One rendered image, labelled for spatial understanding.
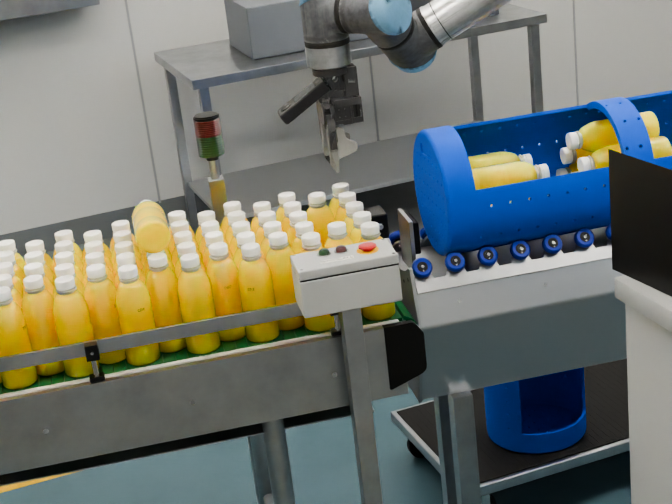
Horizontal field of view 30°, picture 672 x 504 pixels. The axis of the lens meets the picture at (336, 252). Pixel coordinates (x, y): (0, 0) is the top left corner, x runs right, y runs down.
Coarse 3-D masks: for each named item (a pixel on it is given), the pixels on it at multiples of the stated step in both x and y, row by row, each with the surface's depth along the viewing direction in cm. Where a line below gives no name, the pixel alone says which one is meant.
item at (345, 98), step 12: (324, 72) 248; (336, 72) 248; (348, 72) 251; (336, 84) 251; (348, 84) 251; (324, 96) 252; (336, 96) 252; (348, 96) 252; (360, 96) 251; (324, 108) 250; (336, 108) 251; (348, 108) 253; (360, 108) 252; (324, 120) 251; (336, 120) 253; (348, 120) 253; (360, 120) 253
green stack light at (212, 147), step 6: (198, 138) 299; (204, 138) 298; (210, 138) 298; (216, 138) 299; (222, 138) 301; (198, 144) 300; (204, 144) 298; (210, 144) 298; (216, 144) 299; (222, 144) 301; (198, 150) 301; (204, 150) 299; (210, 150) 299; (216, 150) 299; (222, 150) 301; (204, 156) 300; (210, 156) 299; (216, 156) 300
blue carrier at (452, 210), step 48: (432, 144) 269; (480, 144) 291; (528, 144) 294; (624, 144) 271; (432, 192) 276; (480, 192) 266; (528, 192) 268; (576, 192) 270; (432, 240) 284; (480, 240) 272; (528, 240) 280
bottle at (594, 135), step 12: (600, 120) 282; (648, 120) 281; (576, 132) 282; (588, 132) 280; (600, 132) 279; (612, 132) 280; (648, 132) 281; (588, 144) 280; (600, 144) 280; (612, 144) 281
